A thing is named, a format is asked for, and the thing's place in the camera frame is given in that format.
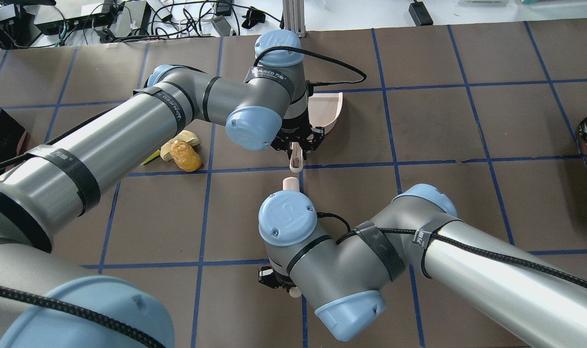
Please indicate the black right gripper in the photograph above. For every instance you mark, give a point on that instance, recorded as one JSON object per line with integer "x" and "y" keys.
{"x": 272, "y": 279}

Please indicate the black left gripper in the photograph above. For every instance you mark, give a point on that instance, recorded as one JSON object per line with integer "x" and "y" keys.
{"x": 294, "y": 126}

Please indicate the beige plastic dustpan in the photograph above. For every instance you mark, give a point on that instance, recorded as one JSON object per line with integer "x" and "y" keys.
{"x": 324, "y": 110}

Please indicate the pale curved peel piece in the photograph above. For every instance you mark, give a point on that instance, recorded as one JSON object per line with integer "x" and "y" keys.
{"x": 185, "y": 135}

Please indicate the brown potato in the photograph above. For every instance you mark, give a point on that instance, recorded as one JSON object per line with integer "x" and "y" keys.
{"x": 185, "y": 157}

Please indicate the yellow green sponge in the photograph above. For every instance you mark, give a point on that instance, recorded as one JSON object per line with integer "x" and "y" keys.
{"x": 151, "y": 158}

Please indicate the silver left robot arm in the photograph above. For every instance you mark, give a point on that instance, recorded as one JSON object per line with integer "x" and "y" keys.
{"x": 47, "y": 302}

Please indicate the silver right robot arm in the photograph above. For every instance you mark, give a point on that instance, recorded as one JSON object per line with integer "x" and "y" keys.
{"x": 544, "y": 306}

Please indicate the black power adapter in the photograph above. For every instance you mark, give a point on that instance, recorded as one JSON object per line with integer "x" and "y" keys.
{"x": 420, "y": 14}

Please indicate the aluminium frame post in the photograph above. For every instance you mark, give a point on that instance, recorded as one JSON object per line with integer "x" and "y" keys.
{"x": 293, "y": 17}

